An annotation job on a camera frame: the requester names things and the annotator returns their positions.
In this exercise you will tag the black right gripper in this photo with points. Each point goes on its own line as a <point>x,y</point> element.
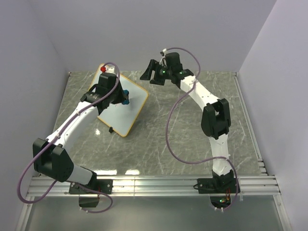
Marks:
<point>155,66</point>

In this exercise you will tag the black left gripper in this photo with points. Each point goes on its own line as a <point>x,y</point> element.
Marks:
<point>121,98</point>

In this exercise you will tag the blue whiteboard eraser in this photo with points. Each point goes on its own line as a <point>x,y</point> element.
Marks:
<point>126,97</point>

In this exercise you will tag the yellow framed whiteboard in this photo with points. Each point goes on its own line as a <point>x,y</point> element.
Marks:
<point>122,117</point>

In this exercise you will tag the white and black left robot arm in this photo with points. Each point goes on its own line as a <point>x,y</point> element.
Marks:
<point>51,155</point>

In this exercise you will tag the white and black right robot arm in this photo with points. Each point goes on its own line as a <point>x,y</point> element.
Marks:
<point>215,122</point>

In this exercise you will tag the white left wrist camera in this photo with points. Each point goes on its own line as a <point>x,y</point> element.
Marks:
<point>107,69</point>

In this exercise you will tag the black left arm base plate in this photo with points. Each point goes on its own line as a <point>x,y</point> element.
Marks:
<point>100,185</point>

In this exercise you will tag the aluminium right side rail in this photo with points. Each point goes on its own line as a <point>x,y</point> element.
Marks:
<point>260,160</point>

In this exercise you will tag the aluminium rail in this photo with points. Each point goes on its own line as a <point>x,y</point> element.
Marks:
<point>181,185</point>
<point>260,160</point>

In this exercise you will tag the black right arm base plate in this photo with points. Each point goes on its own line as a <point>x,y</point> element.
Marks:
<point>215,186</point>

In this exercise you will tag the aluminium front rail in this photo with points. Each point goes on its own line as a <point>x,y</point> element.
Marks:
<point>181,185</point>

